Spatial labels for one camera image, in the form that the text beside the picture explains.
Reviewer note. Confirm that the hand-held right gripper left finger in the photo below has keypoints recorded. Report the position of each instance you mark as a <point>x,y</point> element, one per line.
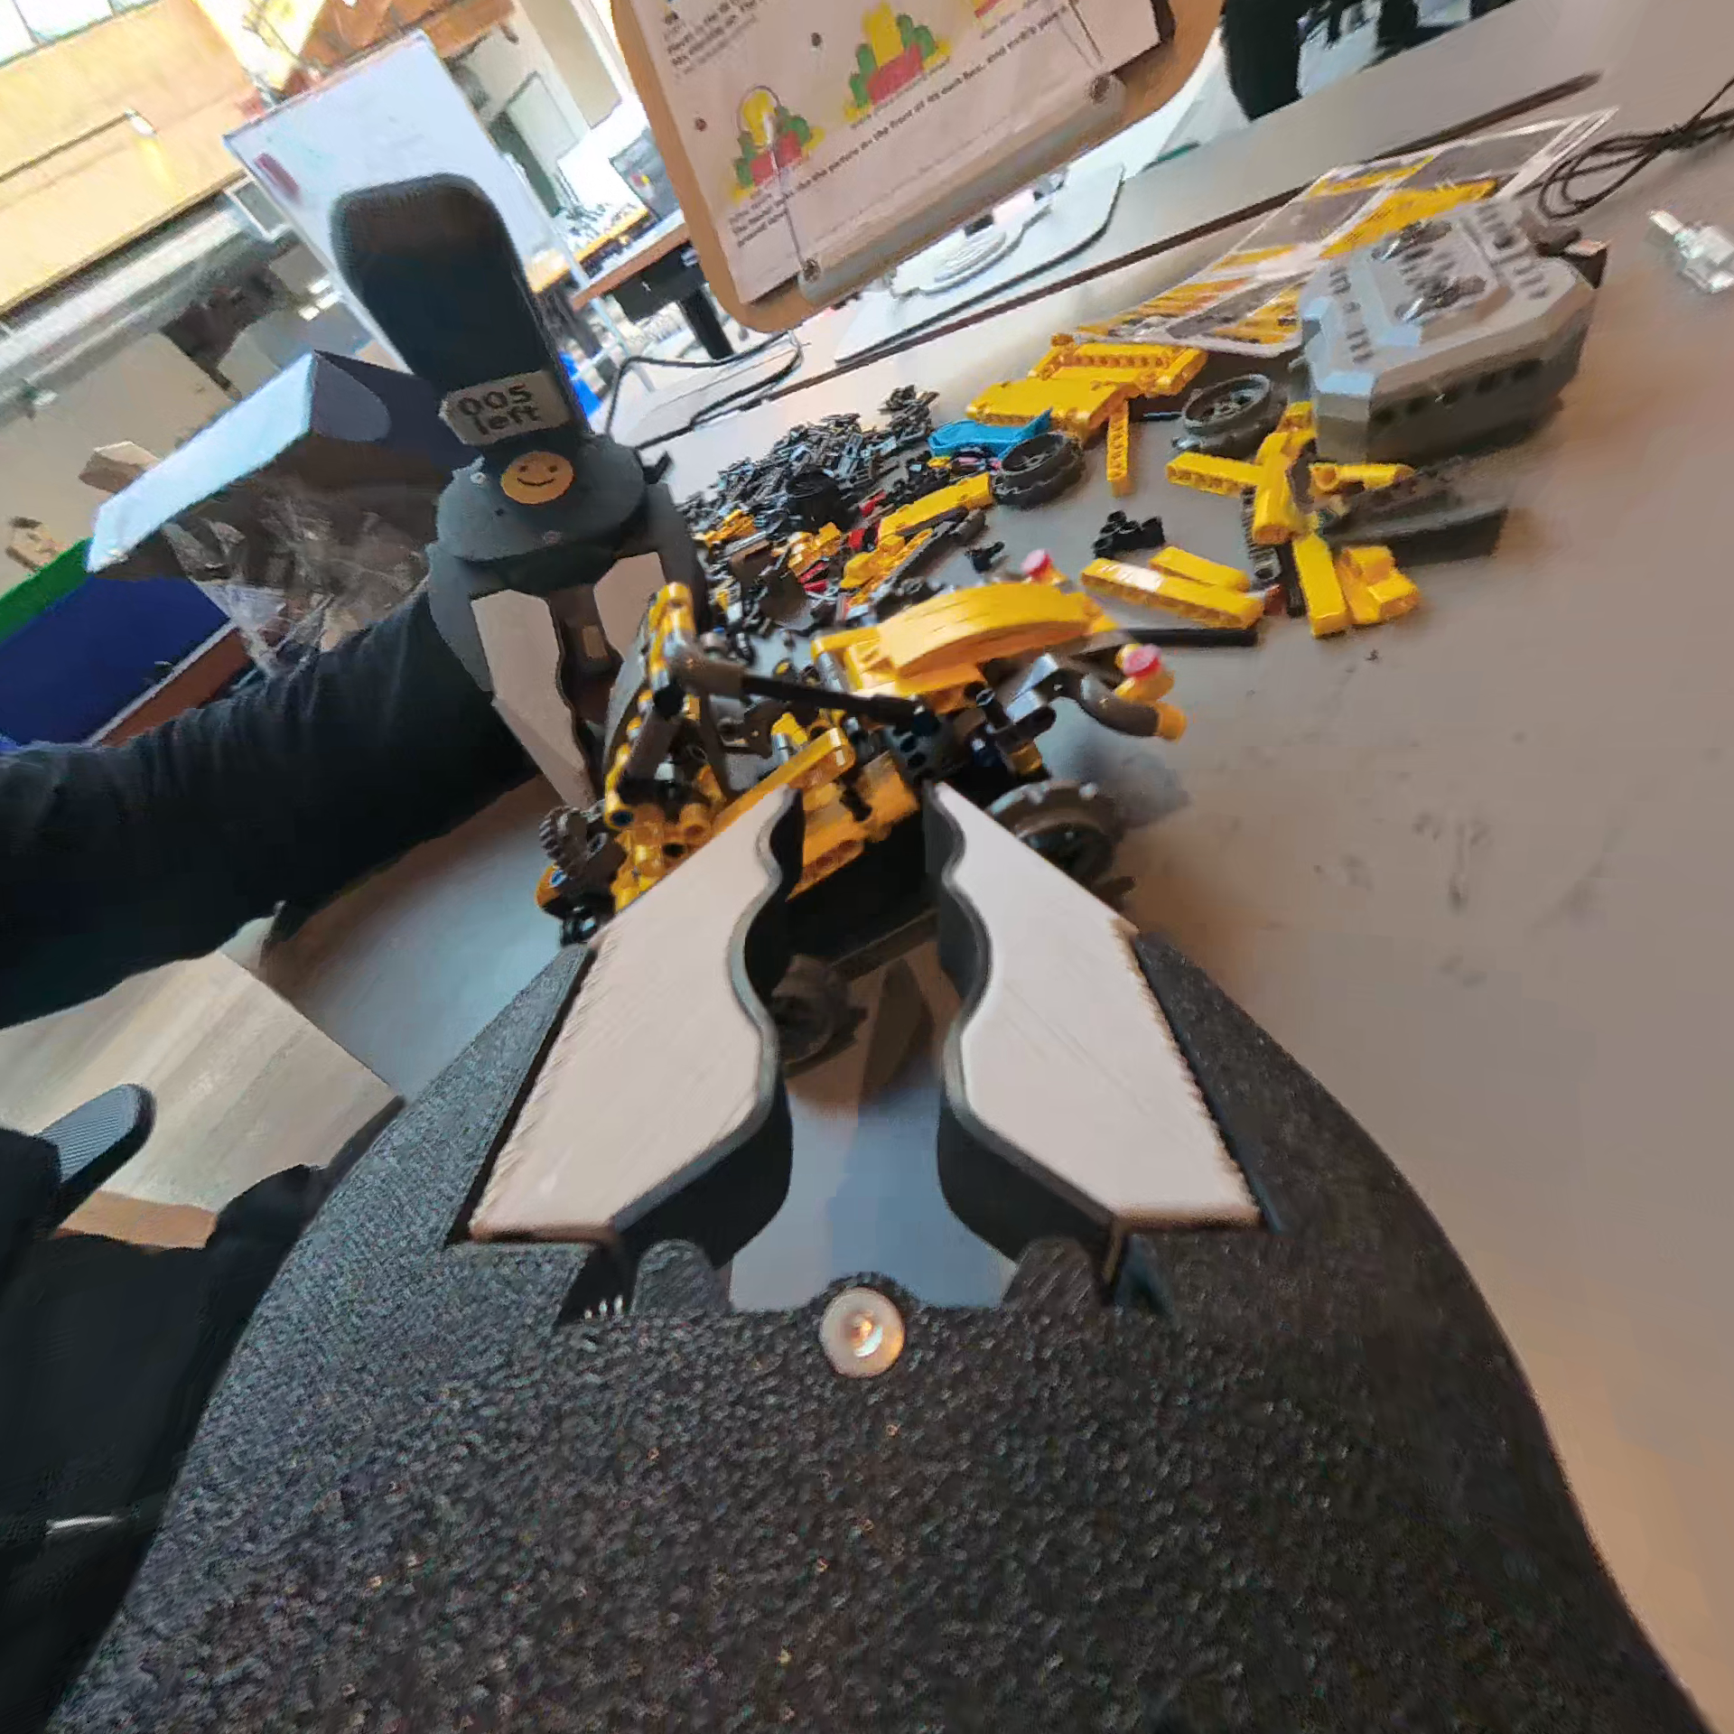
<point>642,1084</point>

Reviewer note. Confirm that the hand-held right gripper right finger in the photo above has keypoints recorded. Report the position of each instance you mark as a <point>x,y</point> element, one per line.
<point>1083,1069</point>

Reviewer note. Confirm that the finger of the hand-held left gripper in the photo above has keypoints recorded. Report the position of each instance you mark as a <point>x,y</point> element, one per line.
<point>537,676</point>

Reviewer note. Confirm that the yellow toy block vehicle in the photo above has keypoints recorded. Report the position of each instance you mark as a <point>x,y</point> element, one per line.
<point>947,641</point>

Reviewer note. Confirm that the person's left forearm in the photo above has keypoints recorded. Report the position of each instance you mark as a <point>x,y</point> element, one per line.
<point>245,797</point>

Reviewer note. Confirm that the neighbouring desk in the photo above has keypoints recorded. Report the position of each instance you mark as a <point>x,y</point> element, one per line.
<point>642,264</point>

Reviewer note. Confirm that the grey desk with wooden edge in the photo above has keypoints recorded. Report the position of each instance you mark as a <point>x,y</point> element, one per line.
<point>1423,881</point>

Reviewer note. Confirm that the whiteboard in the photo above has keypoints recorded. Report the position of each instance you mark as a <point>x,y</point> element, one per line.
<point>376,148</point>

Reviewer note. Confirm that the clear plastic bags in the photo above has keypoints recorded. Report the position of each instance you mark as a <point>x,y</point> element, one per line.
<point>297,559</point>

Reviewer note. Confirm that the blue cardboard box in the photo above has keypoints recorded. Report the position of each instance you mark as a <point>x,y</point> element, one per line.
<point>205,456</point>

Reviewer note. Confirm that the blue and green storage bins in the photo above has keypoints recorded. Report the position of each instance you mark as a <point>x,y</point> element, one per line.
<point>111,666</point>

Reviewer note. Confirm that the wooden board with instruction sheet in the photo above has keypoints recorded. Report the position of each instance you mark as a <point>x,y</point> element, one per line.
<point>883,107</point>

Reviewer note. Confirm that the blue curved piece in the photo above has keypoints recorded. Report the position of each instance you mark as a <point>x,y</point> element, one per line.
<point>982,435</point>

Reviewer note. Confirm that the group of yellow beams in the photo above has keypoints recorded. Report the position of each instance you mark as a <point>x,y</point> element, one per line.
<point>1220,545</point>

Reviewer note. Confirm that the person's torso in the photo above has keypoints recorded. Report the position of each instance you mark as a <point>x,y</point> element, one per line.
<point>84,1357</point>

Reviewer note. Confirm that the grey battery hub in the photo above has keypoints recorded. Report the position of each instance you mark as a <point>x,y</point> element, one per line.
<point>1449,323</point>

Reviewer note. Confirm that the yellow sticker sheet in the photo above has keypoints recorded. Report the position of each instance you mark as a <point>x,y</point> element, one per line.
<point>1354,203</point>

